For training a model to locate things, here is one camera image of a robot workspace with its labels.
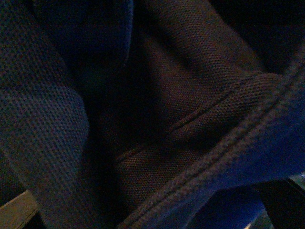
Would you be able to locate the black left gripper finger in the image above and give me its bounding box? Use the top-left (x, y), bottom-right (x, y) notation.
top-left (259, 177), bottom-right (305, 229)

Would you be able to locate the dark navy shirt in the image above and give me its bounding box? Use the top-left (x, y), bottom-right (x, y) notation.
top-left (0, 0), bottom-right (305, 229)

